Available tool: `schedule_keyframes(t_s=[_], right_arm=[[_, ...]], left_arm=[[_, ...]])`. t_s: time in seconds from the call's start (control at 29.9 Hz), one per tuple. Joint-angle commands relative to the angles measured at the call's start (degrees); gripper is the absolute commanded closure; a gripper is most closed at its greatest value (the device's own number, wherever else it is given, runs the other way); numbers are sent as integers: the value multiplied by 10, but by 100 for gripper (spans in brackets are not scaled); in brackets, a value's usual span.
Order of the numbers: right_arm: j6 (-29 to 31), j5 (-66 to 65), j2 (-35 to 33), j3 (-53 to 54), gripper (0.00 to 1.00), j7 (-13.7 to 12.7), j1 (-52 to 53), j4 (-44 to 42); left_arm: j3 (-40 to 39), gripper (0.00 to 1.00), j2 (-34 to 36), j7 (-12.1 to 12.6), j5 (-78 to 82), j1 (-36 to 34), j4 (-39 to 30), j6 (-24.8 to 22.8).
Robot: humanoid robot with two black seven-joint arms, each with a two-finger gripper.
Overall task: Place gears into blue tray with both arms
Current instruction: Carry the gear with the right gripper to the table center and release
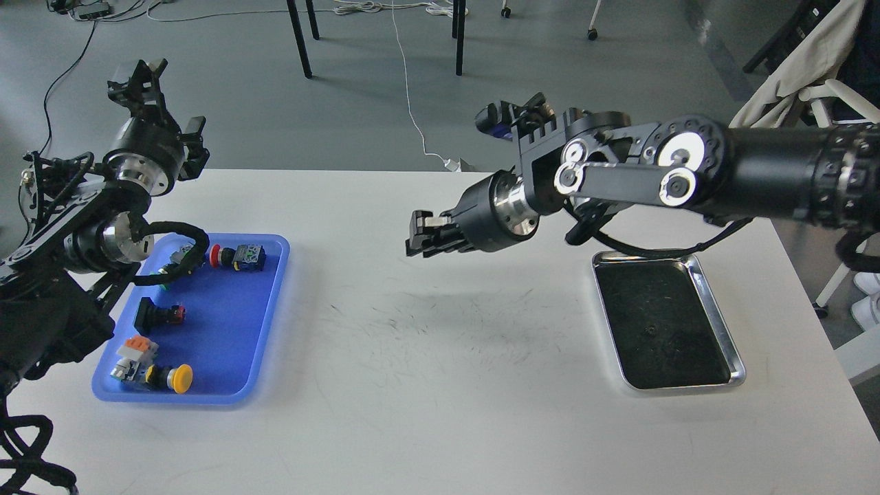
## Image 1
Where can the green push button switch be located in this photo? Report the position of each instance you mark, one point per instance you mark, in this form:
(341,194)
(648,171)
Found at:
(176,258)

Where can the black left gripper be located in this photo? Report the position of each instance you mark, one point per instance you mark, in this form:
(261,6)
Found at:
(143,151)

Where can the red push button switch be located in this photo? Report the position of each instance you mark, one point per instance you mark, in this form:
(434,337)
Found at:
(244,258)

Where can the silver metal tray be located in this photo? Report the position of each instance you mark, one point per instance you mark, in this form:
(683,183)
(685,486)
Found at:
(668,333)

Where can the black table leg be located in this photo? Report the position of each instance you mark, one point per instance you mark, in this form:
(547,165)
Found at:
(458,34)
(298,31)

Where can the beige jacket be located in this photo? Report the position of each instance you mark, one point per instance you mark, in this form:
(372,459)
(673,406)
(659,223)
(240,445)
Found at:
(817,58)

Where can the black power strip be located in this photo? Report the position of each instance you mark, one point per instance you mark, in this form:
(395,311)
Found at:
(81,10)

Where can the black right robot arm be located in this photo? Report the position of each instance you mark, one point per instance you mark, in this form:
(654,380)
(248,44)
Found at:
(594,165)

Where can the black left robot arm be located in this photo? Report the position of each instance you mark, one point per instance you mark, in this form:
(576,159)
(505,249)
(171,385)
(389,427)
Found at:
(88,238)

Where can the black table leg right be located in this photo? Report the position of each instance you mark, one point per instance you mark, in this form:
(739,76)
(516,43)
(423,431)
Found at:
(458,34)

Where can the black table leg left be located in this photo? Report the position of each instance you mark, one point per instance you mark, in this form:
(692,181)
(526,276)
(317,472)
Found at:
(298,31)

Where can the yellow push button switch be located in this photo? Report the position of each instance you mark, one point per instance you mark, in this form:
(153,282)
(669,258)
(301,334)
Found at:
(168,378)

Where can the white chair frame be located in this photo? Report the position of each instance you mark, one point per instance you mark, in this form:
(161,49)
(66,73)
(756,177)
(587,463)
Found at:
(858,357)

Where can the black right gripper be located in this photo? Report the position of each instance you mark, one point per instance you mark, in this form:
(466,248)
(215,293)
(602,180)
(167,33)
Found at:
(491,215)

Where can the orange grey contact block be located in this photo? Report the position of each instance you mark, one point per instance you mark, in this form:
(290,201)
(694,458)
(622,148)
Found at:
(137,355)

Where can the blue plastic tray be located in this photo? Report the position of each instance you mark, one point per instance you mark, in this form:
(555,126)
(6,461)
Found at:
(223,337)

